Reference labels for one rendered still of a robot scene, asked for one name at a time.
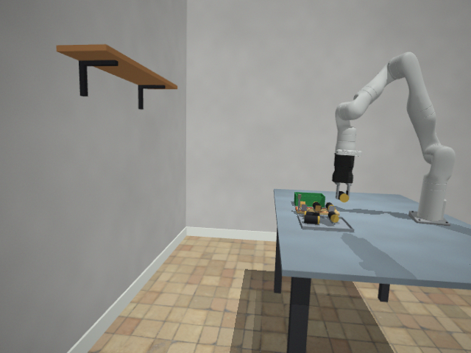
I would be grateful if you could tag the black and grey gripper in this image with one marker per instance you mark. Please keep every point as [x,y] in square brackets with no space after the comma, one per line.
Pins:
[343,164]

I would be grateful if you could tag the tan battery holder board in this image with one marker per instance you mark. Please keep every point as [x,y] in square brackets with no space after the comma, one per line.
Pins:
[302,207]

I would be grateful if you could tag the green open box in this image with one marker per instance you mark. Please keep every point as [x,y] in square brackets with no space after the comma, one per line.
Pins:
[310,198]

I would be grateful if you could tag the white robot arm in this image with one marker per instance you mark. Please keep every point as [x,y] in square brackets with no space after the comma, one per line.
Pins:
[420,110]

